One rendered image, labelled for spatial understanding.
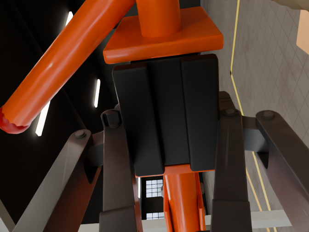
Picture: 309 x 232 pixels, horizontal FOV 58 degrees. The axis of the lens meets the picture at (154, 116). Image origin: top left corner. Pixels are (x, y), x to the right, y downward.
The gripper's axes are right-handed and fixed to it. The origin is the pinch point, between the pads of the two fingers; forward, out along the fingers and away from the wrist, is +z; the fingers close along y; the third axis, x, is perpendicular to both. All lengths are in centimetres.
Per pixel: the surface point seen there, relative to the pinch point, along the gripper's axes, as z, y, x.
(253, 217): 186, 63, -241
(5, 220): 183, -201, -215
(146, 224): 185, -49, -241
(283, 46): 266, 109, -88
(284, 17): 269, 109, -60
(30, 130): 423, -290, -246
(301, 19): 19.7, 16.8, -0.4
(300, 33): 19.8, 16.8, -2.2
